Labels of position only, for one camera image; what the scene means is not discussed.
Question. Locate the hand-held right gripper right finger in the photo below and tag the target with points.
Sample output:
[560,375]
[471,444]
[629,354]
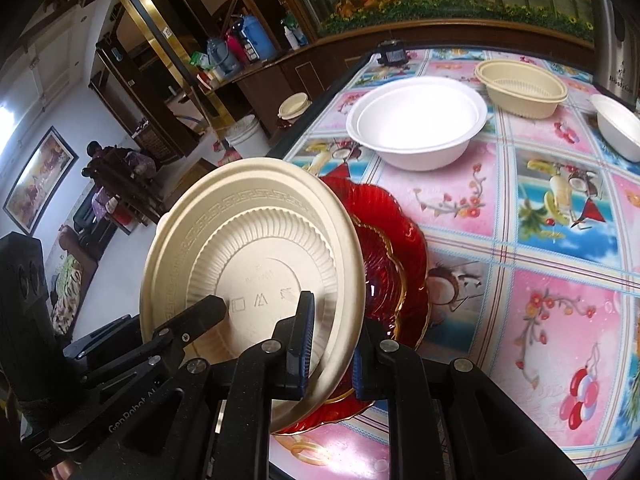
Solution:
[358,372]

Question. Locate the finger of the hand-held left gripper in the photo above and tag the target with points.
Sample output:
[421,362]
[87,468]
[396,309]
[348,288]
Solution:
[195,317]
[100,340]

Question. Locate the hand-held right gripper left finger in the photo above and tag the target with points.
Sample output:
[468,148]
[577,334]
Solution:
[303,355]

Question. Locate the beige plastic bowl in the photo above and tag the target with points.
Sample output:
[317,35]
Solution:
[520,87]
[240,240]

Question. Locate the red plate with round label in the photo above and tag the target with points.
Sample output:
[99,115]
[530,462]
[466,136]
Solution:
[375,280]

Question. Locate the red plate with gold print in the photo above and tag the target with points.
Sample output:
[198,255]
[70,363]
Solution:
[405,240]

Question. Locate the large white bowl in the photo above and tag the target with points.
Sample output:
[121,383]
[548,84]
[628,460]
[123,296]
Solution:
[415,125]

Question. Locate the small white bowl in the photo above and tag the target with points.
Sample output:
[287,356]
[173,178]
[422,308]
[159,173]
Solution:
[617,125]

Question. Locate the printed blanket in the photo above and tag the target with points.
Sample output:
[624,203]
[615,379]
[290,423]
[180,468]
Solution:
[65,285]

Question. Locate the wooden chair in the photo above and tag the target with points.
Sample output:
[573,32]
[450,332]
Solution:
[135,185]

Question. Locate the white plastic bucket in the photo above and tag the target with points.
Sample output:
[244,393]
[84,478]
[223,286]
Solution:
[247,137]

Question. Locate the green packet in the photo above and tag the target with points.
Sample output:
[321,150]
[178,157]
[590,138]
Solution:
[201,60]

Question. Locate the light blue plastic jug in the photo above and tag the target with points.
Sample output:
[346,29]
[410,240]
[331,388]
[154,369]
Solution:
[222,57]

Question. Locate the red bottle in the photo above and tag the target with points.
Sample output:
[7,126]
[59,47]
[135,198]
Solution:
[235,47]

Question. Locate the dark wooden cabinet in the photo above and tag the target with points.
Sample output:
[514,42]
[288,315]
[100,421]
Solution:
[310,67]

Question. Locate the blue thermos bottle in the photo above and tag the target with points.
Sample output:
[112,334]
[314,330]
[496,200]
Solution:
[258,37]

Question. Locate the white spray bottle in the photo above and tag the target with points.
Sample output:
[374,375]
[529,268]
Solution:
[291,37]

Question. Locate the small black device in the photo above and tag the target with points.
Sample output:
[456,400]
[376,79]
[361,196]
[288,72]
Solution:
[392,52]

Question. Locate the stainless steel thermos jug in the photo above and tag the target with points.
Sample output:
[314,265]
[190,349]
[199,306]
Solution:
[617,45]

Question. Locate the framed wall picture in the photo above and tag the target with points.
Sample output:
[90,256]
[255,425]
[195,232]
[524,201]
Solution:
[40,180]

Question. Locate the golden door frame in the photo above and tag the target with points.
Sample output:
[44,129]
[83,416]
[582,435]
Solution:
[150,15]

